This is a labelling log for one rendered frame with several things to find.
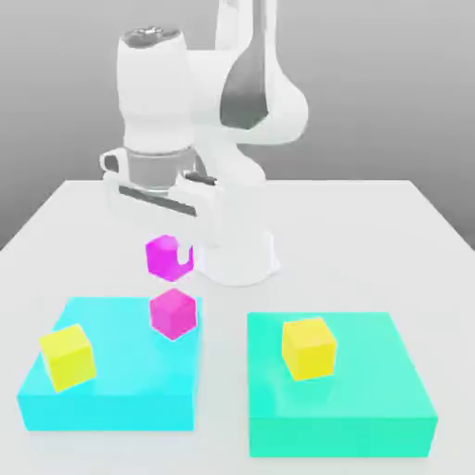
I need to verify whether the small magenta cube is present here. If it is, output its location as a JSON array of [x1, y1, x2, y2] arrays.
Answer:
[[148, 288, 197, 341], [145, 234, 195, 283]]

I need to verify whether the small yellow cube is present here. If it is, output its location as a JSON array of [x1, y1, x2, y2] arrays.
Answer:
[[281, 316, 338, 382], [38, 323, 97, 393]]

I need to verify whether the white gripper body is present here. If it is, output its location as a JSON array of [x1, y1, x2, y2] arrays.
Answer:
[[103, 171, 225, 246]]

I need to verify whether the large turquoise box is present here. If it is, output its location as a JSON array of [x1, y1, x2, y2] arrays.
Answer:
[[246, 311, 440, 459]]

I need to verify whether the large cyan box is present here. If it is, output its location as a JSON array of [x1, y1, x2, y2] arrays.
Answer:
[[16, 295, 204, 432]]

